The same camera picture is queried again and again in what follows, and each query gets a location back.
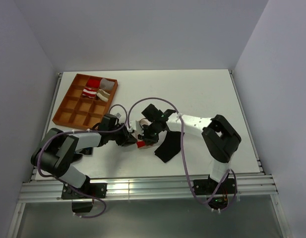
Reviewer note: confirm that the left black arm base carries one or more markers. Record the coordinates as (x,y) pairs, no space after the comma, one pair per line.
(83,199)

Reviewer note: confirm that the beige red sock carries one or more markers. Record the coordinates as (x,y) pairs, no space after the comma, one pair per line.
(140,143)

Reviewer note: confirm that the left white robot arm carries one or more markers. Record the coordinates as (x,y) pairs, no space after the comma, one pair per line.
(56,151)

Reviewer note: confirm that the orange compartment tray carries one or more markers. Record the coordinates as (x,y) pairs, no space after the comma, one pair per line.
(78,112)

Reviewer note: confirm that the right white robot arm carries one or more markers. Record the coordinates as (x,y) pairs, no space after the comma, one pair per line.
(221,139)

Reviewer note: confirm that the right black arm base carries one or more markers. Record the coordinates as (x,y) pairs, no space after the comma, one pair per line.
(207,186)

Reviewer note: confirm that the grey rolled sock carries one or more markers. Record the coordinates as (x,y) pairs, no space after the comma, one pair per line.
(106,84)

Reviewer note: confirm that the red white striped sock roll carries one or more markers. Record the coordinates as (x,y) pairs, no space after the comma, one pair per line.
(89,92)

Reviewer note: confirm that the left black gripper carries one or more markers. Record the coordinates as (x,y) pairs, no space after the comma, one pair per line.
(126,139)

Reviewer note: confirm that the beige white rolled sock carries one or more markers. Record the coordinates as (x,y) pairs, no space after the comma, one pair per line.
(103,95)

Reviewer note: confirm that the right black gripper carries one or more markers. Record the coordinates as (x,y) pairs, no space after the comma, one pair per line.
(148,140)

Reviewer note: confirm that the red rolled sock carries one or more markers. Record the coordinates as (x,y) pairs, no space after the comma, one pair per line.
(93,82)

